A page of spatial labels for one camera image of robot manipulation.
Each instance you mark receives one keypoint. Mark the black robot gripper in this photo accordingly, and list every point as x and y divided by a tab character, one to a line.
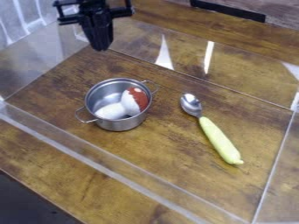
94	11

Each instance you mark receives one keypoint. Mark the red and white toy mushroom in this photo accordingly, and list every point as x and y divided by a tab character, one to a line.
134	102

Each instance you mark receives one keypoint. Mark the small silver pot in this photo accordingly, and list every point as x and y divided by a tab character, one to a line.
106	93

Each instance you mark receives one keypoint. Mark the black bar on table edge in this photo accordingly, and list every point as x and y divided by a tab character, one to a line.
229	10

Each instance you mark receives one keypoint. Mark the spoon with yellow handle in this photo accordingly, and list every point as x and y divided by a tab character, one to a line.
225	147

